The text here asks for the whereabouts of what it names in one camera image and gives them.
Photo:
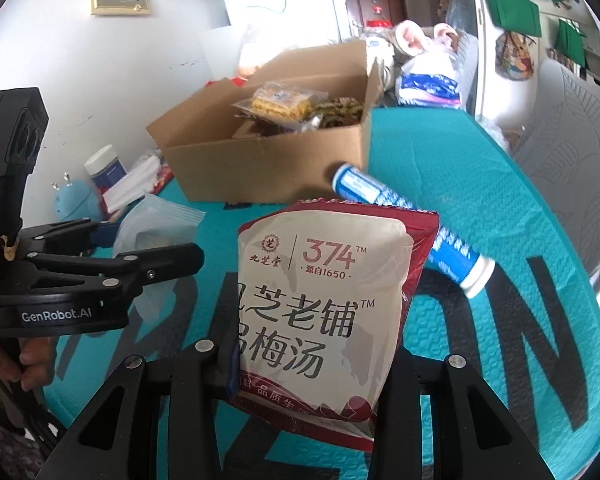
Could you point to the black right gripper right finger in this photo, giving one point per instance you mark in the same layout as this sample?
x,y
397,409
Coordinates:
x,y
474,435

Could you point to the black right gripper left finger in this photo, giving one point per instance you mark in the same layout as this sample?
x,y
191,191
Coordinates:
x,y
116,434

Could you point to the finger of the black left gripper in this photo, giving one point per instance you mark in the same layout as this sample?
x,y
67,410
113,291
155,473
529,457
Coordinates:
x,y
75,237
130,264

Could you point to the white red plum drink bag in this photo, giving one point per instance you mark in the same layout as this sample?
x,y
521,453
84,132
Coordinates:
x,y
324,288

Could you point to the waffle cookie clear packet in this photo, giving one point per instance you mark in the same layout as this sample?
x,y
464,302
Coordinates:
x,y
284,105

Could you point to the person left hand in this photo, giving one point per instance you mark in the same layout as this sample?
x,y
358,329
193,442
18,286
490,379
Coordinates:
x,y
35,366

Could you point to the light blue round toy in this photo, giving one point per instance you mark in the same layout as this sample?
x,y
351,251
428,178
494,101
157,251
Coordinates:
x,y
76,200

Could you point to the clear plastic bag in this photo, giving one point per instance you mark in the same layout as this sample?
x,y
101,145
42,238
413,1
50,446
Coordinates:
x,y
152,223

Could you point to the white lid blue jar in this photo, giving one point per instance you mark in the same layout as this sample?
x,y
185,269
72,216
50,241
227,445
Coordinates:
x,y
105,169

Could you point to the white folded cloth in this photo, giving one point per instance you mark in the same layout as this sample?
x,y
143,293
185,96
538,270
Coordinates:
x,y
138,182

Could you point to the brown cardboard box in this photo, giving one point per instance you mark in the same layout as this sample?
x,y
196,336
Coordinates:
x,y
216,156

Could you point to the grey leaf pattern chair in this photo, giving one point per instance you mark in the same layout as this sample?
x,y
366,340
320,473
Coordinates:
x,y
560,154

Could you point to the red cap soda bottle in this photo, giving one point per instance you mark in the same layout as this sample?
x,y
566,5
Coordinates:
x,y
378,24

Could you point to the blue white plastic bag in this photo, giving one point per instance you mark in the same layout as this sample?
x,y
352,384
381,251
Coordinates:
x,y
430,79

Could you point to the green tote bag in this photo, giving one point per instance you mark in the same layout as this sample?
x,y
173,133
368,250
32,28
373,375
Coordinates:
x,y
520,16
569,43

